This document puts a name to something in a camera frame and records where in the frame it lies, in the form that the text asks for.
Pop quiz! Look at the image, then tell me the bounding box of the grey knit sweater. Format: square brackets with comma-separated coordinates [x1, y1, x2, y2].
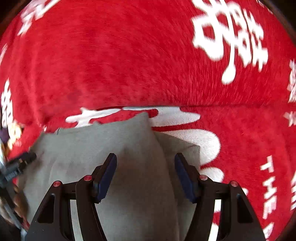
[20, 113, 200, 240]

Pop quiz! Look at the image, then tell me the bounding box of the person left hand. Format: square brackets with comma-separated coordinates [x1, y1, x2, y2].
[1, 184, 28, 225]

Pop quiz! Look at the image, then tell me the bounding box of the yellow orange cloth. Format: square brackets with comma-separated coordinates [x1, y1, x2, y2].
[6, 120, 23, 151]

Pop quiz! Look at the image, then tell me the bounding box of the dark purple cloth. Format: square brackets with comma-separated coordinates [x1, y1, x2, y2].
[0, 128, 10, 144]

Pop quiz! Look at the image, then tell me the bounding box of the red wedding bed blanket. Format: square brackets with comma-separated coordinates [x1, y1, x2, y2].
[11, 106, 295, 240]

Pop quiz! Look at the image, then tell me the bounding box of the red wedding quilt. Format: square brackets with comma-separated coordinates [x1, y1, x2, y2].
[1, 1, 295, 126]

